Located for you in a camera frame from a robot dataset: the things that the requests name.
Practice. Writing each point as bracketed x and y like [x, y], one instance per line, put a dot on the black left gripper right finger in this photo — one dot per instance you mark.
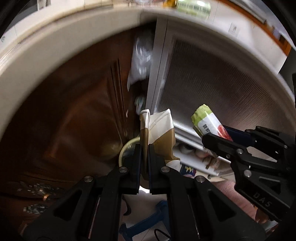
[198, 210]

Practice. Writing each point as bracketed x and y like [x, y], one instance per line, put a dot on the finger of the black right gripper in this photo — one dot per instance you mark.
[222, 147]
[235, 134]

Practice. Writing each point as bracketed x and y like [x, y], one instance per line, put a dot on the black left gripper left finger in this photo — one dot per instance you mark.
[91, 209]

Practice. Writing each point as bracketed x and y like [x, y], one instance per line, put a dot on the green snack wrapper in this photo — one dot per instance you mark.
[204, 122]

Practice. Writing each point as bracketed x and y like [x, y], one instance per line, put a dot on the brown and white paper bag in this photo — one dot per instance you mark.
[158, 129]

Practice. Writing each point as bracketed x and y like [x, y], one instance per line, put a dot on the green plastic cup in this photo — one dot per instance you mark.
[201, 9]

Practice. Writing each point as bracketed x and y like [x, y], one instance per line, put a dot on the round trash bin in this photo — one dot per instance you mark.
[127, 147]

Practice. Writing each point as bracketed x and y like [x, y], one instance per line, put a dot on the white frosted glass door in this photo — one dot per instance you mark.
[193, 64]

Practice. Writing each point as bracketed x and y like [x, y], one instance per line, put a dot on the brown wooden cabinet door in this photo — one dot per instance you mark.
[77, 120]

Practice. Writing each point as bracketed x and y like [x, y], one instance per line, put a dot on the white plastic bag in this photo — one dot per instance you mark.
[141, 59]

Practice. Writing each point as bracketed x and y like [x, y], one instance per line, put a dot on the white countertop edge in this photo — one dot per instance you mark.
[24, 66]

